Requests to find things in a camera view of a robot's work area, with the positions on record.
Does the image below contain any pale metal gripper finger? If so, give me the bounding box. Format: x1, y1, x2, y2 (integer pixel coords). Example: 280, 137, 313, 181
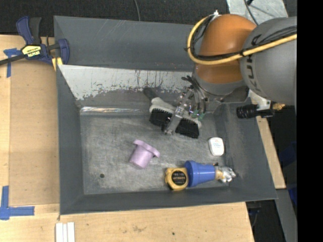
161, 112, 179, 134
165, 115, 184, 136

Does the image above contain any white brush with black bristles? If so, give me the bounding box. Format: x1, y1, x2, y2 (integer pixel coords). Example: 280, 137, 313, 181
142, 87, 203, 139

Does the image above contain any purple plastic cup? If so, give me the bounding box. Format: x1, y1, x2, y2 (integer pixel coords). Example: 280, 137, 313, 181
129, 139, 161, 170

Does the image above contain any white small flat case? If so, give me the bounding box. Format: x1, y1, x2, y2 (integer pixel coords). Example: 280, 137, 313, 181
207, 137, 225, 157

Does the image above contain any yellow tape measure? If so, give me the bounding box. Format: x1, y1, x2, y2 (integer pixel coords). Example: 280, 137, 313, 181
164, 167, 190, 192

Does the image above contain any blue plastic cone cup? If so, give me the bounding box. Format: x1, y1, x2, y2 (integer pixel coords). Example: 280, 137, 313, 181
183, 160, 218, 188

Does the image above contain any grey metal bin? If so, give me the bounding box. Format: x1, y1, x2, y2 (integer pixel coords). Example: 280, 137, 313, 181
53, 15, 279, 215

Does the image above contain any black cylinder on white bracket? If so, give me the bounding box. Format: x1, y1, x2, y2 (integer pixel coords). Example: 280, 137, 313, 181
236, 89, 286, 119

